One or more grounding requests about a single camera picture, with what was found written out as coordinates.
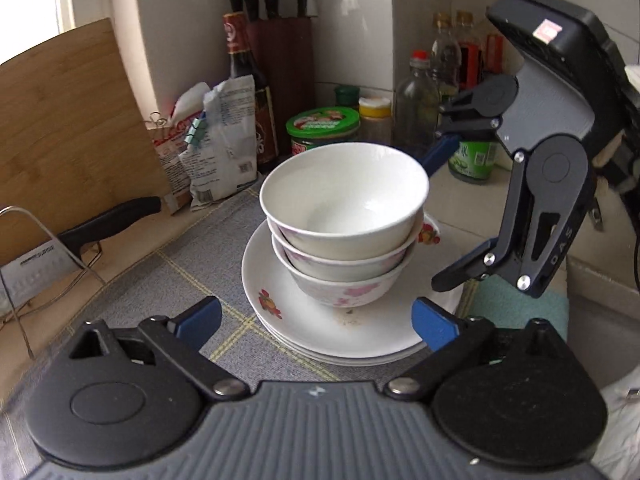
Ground white plate back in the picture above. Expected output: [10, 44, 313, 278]
[242, 222, 463, 358]

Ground large white plate fruit decals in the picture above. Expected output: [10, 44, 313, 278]
[262, 322, 426, 367]

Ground white bowl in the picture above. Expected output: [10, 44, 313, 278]
[271, 228, 418, 283]
[273, 244, 416, 309]
[259, 142, 430, 261]

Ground white bowl front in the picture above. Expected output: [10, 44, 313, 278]
[273, 244, 416, 309]

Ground green pickle jar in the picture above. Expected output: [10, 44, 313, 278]
[448, 142, 498, 184]

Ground red cap glass bottle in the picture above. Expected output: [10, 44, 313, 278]
[393, 50, 439, 159]

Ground grey teal dish towel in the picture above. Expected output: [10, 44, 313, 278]
[0, 186, 572, 480]

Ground yellow lid spice jar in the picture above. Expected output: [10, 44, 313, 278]
[359, 96, 393, 145]

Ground yellow cap sauce bottle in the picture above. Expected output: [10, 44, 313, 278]
[431, 12, 461, 104]

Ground red label sauce bottle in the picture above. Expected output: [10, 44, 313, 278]
[456, 10, 484, 91]

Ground small dark green jar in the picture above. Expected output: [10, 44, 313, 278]
[334, 84, 360, 110]

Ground green lid sauce jar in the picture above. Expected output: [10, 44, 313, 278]
[286, 106, 360, 155]

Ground white plastic food bag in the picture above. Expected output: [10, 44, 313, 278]
[149, 75, 257, 210]

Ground brown knife block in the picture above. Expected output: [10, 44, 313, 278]
[230, 0, 316, 157]

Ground bamboo cutting board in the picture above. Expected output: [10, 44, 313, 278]
[0, 18, 170, 262]

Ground dark soy sauce bottle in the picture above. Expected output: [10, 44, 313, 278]
[221, 11, 280, 174]

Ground metal wire rack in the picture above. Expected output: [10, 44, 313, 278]
[1, 206, 106, 360]

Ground cleaver knife black handle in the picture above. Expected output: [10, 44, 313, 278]
[1, 196, 162, 314]

